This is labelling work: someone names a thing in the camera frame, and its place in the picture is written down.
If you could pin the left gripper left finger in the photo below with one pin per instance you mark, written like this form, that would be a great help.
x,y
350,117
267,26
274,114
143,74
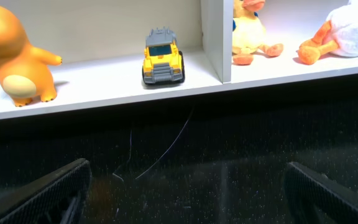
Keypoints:
x,y
42,199

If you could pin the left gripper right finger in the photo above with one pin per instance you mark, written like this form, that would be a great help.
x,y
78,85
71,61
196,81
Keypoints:
x,y
325,199

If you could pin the orange toy dinosaur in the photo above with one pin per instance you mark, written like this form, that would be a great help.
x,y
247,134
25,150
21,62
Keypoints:
x,y
14,56

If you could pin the white shelf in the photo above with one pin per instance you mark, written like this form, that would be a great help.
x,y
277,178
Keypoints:
x,y
104,62

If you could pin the white plush goose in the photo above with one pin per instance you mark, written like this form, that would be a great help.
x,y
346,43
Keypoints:
x,y
346,34

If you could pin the yellow plush duck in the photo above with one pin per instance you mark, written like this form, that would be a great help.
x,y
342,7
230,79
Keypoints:
x,y
249,31

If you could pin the grey and yellow toy truck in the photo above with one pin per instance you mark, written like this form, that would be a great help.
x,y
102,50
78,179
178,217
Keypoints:
x,y
163,59

